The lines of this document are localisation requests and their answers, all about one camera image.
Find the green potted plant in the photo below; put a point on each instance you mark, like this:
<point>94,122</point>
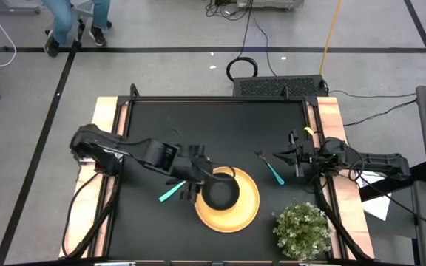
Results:
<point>301,231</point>

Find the black perforated computer case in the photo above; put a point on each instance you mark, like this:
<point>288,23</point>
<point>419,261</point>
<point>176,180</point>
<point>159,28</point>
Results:
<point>272,86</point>

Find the yellow round plate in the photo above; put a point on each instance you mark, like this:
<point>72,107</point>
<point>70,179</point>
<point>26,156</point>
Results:
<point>242,214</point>

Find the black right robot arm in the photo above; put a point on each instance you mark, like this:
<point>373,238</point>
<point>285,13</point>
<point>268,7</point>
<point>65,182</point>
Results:
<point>379,162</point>

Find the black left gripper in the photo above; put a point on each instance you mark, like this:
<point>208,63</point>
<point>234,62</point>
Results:
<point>196,166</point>

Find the black bowl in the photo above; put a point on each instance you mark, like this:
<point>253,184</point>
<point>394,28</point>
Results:
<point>220,194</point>

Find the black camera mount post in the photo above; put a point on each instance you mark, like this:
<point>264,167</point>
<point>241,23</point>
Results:
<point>285,92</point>
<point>134,90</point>

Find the white paper sheet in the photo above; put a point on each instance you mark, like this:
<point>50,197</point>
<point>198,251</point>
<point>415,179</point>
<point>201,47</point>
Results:
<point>377,207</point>

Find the white device housing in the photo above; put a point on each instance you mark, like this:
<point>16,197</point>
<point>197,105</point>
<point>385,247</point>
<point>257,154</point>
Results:
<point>272,3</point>

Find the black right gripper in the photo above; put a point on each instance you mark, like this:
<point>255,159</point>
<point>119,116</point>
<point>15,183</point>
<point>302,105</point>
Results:
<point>305,153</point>

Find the yellow tag on gripper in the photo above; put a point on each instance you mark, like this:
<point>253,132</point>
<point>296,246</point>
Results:
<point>308,131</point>

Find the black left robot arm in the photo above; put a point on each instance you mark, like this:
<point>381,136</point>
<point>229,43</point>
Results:
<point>124,147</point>

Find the black table frame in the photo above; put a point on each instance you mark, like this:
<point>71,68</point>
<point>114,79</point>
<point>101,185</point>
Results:
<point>216,98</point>

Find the grey office chair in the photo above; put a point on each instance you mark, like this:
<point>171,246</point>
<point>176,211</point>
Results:
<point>83,7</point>

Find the person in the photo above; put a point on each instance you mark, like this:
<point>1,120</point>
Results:
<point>63,18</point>

